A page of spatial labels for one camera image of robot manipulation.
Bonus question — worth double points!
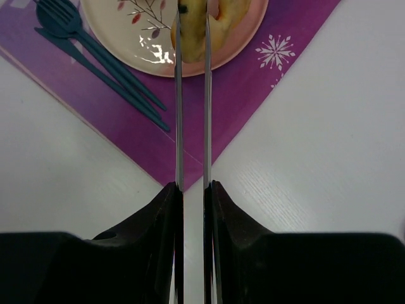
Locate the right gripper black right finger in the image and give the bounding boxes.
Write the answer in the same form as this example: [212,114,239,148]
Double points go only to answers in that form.
[204,180,404,303]

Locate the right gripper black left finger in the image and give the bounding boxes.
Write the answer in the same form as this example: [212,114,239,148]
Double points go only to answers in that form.
[1,182,184,303]

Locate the metal tongs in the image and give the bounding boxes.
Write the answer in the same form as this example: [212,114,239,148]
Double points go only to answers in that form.
[172,1,223,303]

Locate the pale bagel bread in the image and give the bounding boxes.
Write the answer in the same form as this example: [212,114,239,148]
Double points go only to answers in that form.
[177,0,251,63]

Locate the purple placemat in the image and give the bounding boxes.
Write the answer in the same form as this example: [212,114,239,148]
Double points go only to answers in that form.
[1,1,337,184]

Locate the dark blue knife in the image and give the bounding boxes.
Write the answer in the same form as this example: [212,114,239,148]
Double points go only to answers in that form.
[34,27,170,132]

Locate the pink cream plate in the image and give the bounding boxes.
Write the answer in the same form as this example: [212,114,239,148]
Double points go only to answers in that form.
[80,0,268,78]

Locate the dark blue fork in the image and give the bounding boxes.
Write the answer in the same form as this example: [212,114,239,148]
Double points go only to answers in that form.
[35,1,166,118]

